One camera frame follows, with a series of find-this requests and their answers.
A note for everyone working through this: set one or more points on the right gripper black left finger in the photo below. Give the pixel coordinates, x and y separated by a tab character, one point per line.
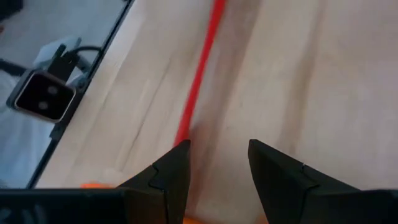
171	186

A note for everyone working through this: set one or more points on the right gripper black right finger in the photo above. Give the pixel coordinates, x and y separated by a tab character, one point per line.
280	186

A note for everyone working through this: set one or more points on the red silicone spatula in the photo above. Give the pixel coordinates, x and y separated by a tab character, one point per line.
199	74

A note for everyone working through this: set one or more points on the grey table-level camera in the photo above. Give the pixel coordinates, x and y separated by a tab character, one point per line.
43	95

